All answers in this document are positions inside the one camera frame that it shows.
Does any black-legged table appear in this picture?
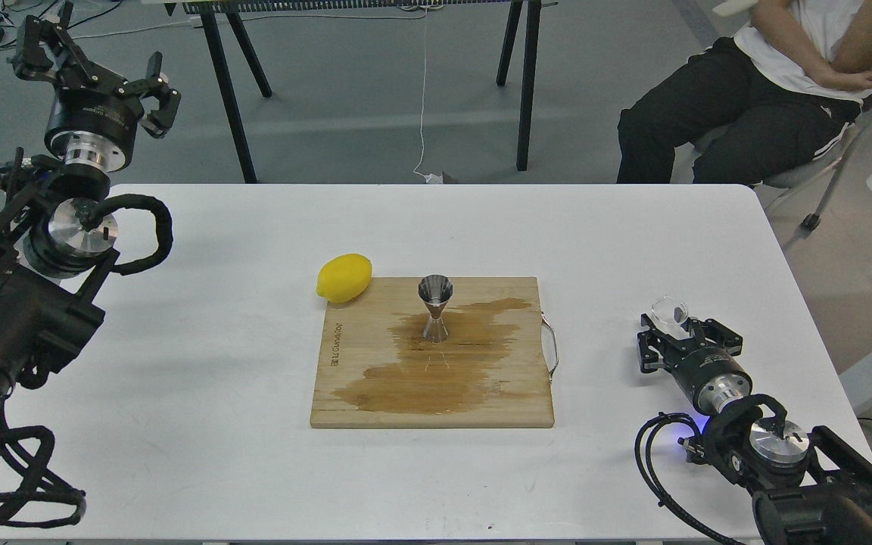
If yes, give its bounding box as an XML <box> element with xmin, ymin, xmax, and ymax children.
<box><xmin>164</xmin><ymin>0</ymin><xmax>560</xmax><ymax>184</ymax></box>

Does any steel double jigger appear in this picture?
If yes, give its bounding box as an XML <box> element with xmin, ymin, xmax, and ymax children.
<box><xmin>416</xmin><ymin>275</ymin><xmax>454</xmax><ymax>344</ymax></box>

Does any white cable on floor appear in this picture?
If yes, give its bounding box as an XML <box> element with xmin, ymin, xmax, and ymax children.
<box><xmin>65</xmin><ymin>6</ymin><xmax>444</xmax><ymax>184</ymax></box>

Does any wooden cutting board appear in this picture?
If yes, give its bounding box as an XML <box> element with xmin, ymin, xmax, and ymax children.
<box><xmin>310</xmin><ymin>277</ymin><xmax>555</xmax><ymax>430</ymax></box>

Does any seated person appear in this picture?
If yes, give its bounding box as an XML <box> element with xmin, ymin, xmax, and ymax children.
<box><xmin>617</xmin><ymin>1</ymin><xmax>872</xmax><ymax>185</ymax></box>

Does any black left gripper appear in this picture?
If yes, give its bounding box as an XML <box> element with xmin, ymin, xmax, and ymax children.
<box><xmin>9</xmin><ymin>2</ymin><xmax>181</xmax><ymax>173</ymax></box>

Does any yellow lemon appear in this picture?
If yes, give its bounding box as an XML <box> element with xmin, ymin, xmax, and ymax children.
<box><xmin>316</xmin><ymin>253</ymin><xmax>372</xmax><ymax>304</ymax></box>

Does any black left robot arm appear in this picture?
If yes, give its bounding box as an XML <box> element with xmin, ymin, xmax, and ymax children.
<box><xmin>0</xmin><ymin>2</ymin><xmax>181</xmax><ymax>528</ymax></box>

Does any clear glass measuring cup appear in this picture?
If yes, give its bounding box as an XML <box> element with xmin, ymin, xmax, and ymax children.
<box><xmin>650</xmin><ymin>294</ymin><xmax>691</xmax><ymax>339</ymax></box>

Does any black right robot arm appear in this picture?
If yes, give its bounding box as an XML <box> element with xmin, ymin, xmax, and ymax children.
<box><xmin>634</xmin><ymin>313</ymin><xmax>872</xmax><ymax>544</ymax></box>

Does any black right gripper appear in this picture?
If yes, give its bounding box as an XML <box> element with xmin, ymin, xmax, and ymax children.
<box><xmin>637</xmin><ymin>313</ymin><xmax>753</xmax><ymax>416</ymax></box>

